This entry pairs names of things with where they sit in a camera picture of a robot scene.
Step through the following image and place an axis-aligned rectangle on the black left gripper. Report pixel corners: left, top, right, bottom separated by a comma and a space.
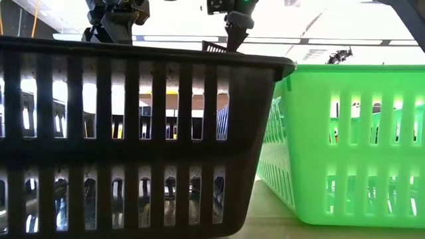
81, 0, 151, 45

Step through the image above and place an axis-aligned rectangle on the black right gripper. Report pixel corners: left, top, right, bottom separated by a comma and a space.
206, 0, 260, 53

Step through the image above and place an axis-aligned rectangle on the large black slotted plastic basket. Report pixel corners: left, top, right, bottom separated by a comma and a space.
0, 35, 296, 239

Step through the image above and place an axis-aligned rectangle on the green slotted plastic basket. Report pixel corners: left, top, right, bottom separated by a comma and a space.
257, 64, 425, 230

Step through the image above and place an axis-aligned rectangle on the long ceiling light bar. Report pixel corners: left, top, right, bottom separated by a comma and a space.
52, 33, 425, 46

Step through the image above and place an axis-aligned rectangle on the yellow hanging cable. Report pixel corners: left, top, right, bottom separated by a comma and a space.
29, 0, 40, 39

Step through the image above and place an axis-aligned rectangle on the black ceiling camera cluster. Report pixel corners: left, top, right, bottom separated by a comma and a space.
326, 48, 353, 66

